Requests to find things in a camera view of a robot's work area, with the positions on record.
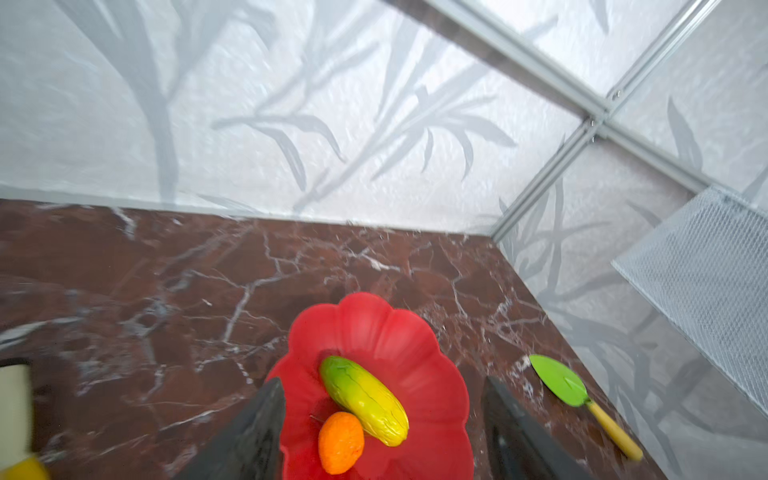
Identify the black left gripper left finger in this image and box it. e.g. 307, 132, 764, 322
175, 378, 286, 480

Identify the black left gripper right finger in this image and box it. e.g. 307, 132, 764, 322
482, 376, 592, 480

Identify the orange fake tangerine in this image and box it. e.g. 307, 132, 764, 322
318, 412, 365, 475

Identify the green yellow fake mango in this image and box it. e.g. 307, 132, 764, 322
319, 356, 410, 447

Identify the red flower-shaped fruit bowl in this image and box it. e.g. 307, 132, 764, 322
269, 292, 474, 479

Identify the green toy trowel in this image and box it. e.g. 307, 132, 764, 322
529, 354, 644, 461

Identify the yellow white work glove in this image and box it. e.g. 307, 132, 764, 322
1, 358, 50, 480

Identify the white wire mesh basket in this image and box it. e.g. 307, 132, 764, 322
612, 186, 767, 411

